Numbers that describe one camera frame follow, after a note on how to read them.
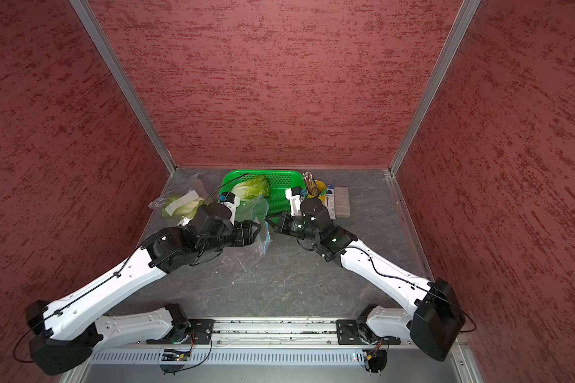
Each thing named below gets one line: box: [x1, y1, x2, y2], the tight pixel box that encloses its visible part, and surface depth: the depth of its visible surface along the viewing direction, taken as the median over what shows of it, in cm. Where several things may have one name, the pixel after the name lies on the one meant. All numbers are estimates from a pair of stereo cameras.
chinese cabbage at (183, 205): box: [162, 192, 212, 220], surface depth 97 cm
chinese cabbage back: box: [231, 174, 271, 200], surface depth 105 cm
